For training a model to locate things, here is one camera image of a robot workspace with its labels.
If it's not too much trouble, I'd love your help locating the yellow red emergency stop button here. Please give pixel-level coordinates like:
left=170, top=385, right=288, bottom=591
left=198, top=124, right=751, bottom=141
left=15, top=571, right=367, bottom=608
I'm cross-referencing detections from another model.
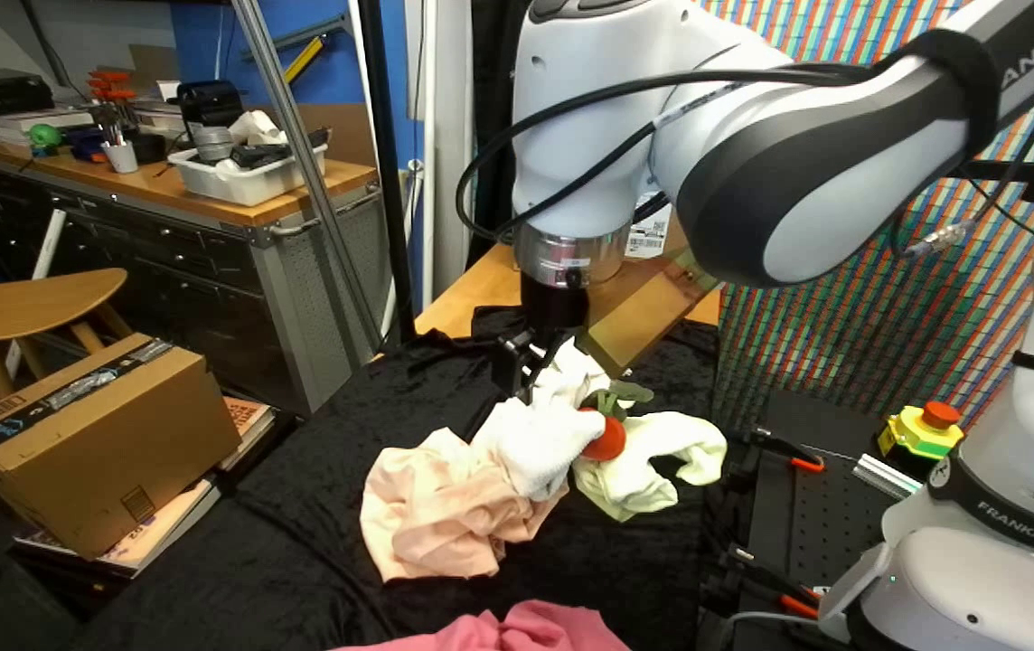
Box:
left=876, top=403, right=967, bottom=458

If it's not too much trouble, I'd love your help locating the small white cloth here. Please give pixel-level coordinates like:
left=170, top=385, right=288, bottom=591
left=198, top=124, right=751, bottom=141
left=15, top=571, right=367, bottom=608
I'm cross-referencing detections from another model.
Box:
left=471, top=341, right=610, bottom=502

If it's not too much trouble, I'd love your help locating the red plush strawberry toy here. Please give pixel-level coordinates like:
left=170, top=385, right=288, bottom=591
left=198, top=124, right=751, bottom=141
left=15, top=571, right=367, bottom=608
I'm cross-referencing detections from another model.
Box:
left=581, top=379, right=653, bottom=462

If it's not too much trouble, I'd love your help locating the pink cloth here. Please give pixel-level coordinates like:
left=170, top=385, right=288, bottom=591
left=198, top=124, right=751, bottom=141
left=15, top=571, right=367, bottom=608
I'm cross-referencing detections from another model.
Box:
left=340, top=602, right=630, bottom=651

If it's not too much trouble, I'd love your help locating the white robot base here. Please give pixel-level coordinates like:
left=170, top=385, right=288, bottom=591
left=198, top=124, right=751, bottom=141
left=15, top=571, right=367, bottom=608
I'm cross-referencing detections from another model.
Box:
left=816, top=312, right=1034, bottom=651

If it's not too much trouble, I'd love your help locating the pale green cloth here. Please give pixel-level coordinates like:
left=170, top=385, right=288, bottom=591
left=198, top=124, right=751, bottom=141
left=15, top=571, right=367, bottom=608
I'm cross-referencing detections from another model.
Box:
left=571, top=412, right=726, bottom=526

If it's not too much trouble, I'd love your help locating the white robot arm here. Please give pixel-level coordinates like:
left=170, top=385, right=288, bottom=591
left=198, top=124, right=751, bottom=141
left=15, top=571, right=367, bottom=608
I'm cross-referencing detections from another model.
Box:
left=511, top=0, right=1034, bottom=332

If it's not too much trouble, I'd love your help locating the peach cloth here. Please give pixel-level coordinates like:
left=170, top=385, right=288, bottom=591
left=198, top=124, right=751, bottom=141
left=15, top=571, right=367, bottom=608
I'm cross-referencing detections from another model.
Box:
left=359, top=427, right=564, bottom=583

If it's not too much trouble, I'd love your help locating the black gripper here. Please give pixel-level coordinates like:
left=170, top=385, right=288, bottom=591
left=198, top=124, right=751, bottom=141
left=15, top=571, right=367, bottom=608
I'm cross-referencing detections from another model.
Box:
left=493, top=280, right=590, bottom=393

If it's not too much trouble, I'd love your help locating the black vertical pole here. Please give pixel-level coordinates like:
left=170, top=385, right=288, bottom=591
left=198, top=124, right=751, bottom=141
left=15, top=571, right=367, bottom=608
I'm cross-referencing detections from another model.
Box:
left=356, top=0, right=417, bottom=347

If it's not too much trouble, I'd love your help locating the brown cardboard box on floor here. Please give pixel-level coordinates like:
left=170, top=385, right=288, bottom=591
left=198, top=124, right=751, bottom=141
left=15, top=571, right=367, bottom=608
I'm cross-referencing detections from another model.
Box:
left=0, top=332, right=238, bottom=558

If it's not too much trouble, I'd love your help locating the black velvet table cloth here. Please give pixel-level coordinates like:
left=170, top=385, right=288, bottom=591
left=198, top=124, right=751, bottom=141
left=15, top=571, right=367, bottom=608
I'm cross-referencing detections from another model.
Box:
left=71, top=309, right=745, bottom=651

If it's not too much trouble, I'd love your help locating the wooden workbench cabinet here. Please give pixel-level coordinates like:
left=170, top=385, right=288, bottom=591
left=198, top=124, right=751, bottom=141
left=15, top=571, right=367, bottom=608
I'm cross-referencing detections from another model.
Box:
left=0, top=145, right=387, bottom=417

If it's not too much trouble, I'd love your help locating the white plastic bin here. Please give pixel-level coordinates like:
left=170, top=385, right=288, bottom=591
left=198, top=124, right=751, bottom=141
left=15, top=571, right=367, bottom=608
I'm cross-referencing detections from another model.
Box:
left=167, top=149, right=304, bottom=205

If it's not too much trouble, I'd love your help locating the wooden stool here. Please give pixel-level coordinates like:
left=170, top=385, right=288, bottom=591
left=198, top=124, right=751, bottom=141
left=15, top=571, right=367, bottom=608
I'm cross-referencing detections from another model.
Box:
left=0, top=268, right=129, bottom=398

